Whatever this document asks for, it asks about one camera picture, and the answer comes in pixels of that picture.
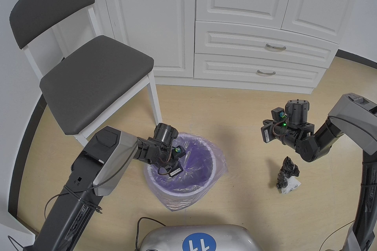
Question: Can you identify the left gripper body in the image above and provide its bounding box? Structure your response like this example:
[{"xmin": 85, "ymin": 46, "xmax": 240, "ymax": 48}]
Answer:
[{"xmin": 158, "ymin": 156, "xmax": 185, "ymax": 178}]

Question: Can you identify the white trash bin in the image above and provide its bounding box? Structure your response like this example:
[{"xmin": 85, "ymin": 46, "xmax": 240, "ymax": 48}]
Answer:
[{"xmin": 147, "ymin": 134, "xmax": 221, "ymax": 200}]

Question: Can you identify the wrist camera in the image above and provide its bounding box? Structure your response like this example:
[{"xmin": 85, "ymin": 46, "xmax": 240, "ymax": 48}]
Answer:
[
  {"xmin": 271, "ymin": 108, "xmax": 287, "ymax": 124},
  {"xmin": 173, "ymin": 146, "xmax": 187, "ymax": 162}
]

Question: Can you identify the black cable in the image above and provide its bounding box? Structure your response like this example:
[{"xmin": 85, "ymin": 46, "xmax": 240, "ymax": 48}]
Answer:
[
  {"xmin": 321, "ymin": 220, "xmax": 354, "ymax": 251},
  {"xmin": 135, "ymin": 217, "xmax": 167, "ymax": 249}
]

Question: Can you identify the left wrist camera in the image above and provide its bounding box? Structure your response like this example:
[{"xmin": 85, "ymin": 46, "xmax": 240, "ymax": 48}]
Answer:
[{"xmin": 173, "ymin": 146, "xmax": 187, "ymax": 162}]

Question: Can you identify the white wardrobe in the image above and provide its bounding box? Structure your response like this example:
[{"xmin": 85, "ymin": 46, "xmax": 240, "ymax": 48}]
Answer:
[{"xmin": 84, "ymin": 0, "xmax": 363, "ymax": 94}]

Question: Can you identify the black plastic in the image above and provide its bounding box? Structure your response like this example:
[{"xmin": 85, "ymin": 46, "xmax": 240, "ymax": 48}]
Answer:
[{"xmin": 275, "ymin": 156, "xmax": 301, "ymax": 189}]

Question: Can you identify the purple plastic bag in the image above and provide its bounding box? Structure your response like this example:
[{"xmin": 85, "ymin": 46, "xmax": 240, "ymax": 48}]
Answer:
[{"xmin": 143, "ymin": 132, "xmax": 229, "ymax": 212}]

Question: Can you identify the grey and white chair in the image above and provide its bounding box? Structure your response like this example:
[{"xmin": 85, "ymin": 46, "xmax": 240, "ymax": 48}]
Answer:
[{"xmin": 9, "ymin": 0, "xmax": 164, "ymax": 147}]

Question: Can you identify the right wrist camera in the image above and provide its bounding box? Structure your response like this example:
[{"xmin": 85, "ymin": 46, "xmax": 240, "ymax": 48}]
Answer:
[{"xmin": 271, "ymin": 108, "xmax": 287, "ymax": 124}]

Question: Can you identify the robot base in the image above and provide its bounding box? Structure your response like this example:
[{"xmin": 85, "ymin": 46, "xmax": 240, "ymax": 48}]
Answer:
[{"xmin": 141, "ymin": 225, "xmax": 260, "ymax": 251}]

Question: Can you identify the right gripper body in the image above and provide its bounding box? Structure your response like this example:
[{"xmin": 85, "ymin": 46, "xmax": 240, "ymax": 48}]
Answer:
[{"xmin": 260, "ymin": 119, "xmax": 291, "ymax": 145}]

